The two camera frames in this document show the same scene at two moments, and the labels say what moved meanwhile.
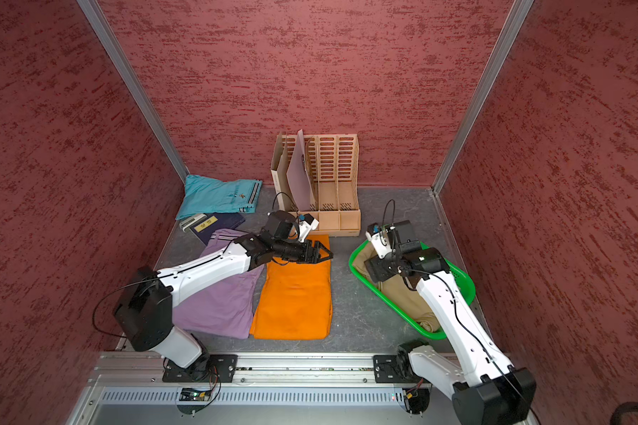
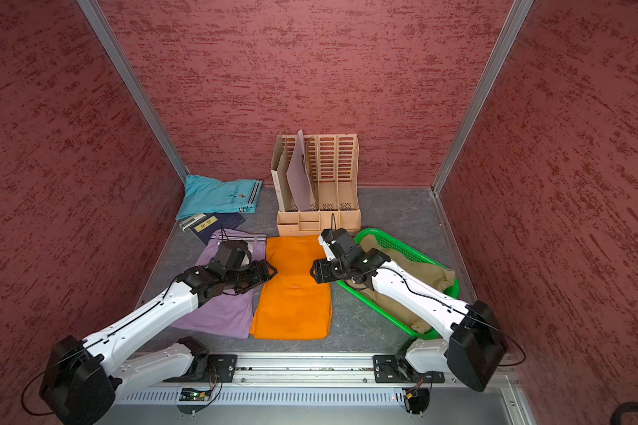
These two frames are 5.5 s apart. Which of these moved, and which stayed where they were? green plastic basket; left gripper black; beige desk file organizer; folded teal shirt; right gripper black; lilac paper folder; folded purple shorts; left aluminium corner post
Moved: green plastic basket; left gripper black; right gripper black
Stayed: beige desk file organizer; lilac paper folder; folded purple shorts; folded teal shirt; left aluminium corner post
